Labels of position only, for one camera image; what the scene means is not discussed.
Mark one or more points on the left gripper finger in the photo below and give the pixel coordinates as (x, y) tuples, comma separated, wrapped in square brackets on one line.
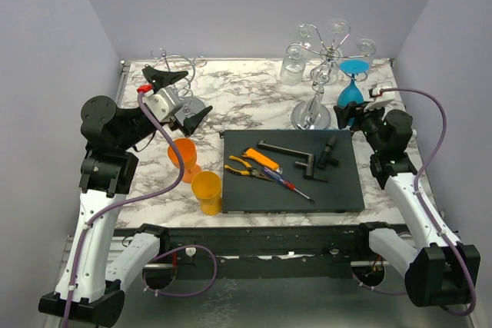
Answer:
[(161, 79), (190, 124)]

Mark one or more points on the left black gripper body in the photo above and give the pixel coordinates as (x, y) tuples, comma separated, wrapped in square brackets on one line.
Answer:
[(140, 128)]

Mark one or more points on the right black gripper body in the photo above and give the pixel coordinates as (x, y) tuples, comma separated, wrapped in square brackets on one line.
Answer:
[(370, 121)]

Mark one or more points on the blue plastic goblet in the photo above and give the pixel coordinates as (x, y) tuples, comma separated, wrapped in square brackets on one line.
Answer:
[(351, 94)]

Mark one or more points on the orange plastic goblet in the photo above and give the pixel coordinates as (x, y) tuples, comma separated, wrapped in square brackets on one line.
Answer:
[(187, 150)]

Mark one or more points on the clear tumbler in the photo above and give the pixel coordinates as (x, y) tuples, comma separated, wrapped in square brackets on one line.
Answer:
[(367, 49)]

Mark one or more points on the small clear wine glass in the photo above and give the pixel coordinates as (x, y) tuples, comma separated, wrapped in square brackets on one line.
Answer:
[(318, 116)]

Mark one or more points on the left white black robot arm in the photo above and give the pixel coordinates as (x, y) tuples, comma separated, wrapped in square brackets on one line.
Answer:
[(92, 290)]

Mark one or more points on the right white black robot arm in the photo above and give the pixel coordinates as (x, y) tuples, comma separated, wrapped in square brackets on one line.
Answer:
[(438, 269)]

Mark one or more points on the tall chrome wine glass rack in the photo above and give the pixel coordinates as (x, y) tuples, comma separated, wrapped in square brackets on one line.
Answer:
[(327, 57)]

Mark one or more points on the black t-shaped tool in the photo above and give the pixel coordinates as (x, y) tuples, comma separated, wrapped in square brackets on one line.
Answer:
[(326, 157)]

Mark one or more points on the yellow plastic cup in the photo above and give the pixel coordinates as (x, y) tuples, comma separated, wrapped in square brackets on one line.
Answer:
[(207, 188)]

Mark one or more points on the yellow utility knife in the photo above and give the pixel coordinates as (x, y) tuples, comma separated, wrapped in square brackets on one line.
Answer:
[(258, 157)]

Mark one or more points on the red blue screwdriver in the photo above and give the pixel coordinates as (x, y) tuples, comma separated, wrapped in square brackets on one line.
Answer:
[(275, 176)]

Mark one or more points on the dark grey tray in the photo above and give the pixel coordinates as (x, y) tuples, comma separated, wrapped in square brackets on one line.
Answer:
[(249, 195)]

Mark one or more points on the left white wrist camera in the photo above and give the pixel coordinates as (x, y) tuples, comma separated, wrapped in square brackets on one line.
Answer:
[(163, 104)]

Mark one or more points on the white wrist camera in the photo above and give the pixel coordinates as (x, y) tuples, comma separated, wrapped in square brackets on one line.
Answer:
[(378, 97), (163, 104)]

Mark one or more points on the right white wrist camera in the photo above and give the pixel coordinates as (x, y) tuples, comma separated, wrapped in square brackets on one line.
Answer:
[(378, 97)]

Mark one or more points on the long black metal bracket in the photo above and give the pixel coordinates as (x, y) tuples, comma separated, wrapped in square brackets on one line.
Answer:
[(304, 160)]

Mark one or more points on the yellow handled pliers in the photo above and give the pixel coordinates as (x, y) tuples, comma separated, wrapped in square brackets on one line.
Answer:
[(248, 171)]

